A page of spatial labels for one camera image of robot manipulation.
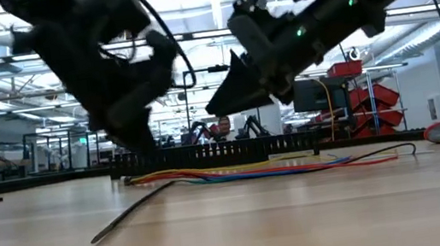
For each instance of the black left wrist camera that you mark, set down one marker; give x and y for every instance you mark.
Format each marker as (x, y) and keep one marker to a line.
(162, 49)

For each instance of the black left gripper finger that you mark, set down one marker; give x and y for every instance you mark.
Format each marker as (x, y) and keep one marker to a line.
(132, 128)

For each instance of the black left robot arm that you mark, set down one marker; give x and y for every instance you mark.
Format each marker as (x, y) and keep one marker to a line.
(71, 14)

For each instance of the white wall box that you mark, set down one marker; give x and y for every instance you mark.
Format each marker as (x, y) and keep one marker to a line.
(435, 107)

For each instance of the metal shelf rack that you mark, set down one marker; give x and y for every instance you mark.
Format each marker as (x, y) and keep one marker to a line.
(369, 80)

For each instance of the person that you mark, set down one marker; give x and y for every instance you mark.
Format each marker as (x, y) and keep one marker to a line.
(224, 126)

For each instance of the black background gantry frame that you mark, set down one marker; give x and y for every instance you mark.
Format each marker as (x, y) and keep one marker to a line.
(216, 68)

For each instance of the small red storage bin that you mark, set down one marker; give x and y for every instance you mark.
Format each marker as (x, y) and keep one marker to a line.
(344, 69)

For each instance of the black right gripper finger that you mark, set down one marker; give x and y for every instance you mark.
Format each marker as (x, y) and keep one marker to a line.
(242, 94)

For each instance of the black monitor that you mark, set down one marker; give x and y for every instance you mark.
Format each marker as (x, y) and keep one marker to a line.
(315, 94)

